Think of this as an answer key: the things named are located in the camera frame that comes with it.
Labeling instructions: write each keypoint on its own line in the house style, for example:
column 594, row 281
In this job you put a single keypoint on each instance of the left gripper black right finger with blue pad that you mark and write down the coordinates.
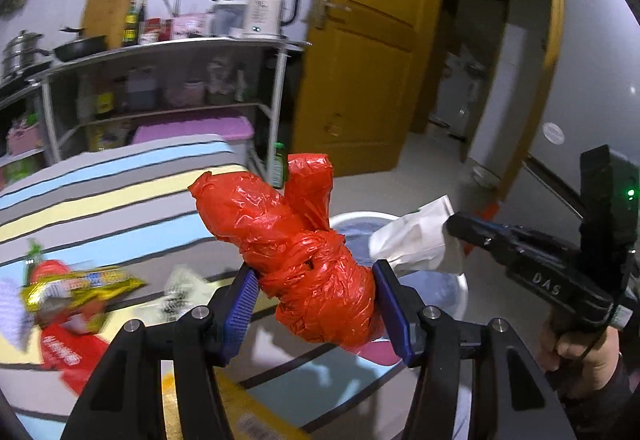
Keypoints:
column 510, row 397

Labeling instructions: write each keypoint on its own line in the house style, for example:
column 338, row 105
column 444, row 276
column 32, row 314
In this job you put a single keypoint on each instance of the pink plastic basket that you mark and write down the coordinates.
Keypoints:
column 23, row 139

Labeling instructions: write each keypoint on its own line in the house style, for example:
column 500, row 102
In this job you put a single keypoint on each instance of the white electric kettle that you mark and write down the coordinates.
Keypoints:
column 264, row 18

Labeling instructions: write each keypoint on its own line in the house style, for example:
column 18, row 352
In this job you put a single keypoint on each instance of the dark sauce bottle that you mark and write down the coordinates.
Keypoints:
column 131, row 28

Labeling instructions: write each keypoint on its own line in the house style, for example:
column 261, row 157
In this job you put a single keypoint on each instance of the purple lidded storage box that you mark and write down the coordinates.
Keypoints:
column 233, row 127

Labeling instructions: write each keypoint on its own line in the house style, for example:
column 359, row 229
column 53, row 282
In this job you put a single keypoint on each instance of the red plastic bag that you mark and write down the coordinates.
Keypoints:
column 285, row 236

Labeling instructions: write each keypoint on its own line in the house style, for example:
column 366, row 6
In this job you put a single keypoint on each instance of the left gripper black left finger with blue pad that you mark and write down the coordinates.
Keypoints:
column 123, row 398

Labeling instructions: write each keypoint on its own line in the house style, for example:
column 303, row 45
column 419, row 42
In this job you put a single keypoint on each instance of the striped tablecloth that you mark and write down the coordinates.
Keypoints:
column 132, row 207

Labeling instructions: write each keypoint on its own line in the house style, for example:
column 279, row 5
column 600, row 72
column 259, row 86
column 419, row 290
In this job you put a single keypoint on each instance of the stainless steel steamer pot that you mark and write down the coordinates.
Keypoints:
column 22, row 52

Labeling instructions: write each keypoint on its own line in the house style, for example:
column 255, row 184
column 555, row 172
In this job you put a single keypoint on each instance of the black frying pan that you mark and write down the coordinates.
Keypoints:
column 83, row 45

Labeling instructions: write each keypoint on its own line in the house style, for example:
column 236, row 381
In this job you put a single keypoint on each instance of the clear plastic container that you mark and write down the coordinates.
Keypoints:
column 227, row 18

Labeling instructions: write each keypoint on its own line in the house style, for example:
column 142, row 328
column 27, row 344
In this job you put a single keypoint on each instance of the person's right hand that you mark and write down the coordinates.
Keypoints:
column 596, row 355

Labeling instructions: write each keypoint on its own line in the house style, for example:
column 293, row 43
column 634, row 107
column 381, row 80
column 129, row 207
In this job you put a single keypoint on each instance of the orange dustpan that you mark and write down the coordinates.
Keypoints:
column 488, row 214

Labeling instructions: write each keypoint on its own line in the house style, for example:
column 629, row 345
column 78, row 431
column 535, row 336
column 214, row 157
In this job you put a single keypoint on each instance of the yellow snack wrapper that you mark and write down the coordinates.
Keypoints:
column 77, row 287

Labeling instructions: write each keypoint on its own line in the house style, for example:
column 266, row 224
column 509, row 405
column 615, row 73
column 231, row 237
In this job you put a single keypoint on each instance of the red seasoning packet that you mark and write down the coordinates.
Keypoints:
column 74, row 356

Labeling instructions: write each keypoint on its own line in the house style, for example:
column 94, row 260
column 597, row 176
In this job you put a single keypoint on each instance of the green glass bottle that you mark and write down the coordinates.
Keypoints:
column 279, row 166

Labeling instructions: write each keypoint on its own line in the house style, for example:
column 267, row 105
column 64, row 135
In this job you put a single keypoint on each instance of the green printed wrapper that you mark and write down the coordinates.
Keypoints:
column 184, row 290

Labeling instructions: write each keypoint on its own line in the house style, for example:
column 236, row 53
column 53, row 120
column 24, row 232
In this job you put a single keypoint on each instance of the yellow wooden door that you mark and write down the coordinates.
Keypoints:
column 363, row 71

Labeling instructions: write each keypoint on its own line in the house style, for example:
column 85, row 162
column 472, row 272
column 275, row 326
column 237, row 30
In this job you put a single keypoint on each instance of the green snack wrapper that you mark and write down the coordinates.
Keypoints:
column 33, row 259

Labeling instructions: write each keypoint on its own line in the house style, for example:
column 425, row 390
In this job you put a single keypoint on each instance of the white trash bin with liner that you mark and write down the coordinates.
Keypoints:
column 448, row 292

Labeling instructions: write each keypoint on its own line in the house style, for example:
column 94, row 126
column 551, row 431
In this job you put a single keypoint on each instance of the grey plastic jug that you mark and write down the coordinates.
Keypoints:
column 141, row 89

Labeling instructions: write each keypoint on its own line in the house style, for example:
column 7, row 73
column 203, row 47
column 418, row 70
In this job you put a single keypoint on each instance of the wooden cutting board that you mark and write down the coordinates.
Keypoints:
column 105, row 17

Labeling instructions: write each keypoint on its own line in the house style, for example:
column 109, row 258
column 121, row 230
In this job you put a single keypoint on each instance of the metal kitchen shelf rack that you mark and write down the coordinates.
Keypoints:
column 194, row 76

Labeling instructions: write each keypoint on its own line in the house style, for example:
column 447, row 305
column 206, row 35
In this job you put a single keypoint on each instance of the white paper tissue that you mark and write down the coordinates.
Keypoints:
column 419, row 241

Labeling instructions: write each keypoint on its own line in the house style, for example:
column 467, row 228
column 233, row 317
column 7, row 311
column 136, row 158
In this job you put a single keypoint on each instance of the red lidded plastic cup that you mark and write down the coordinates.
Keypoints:
column 45, row 268

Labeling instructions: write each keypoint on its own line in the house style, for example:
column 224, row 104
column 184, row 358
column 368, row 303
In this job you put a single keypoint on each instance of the pink utensil holder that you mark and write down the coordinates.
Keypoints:
column 189, row 26

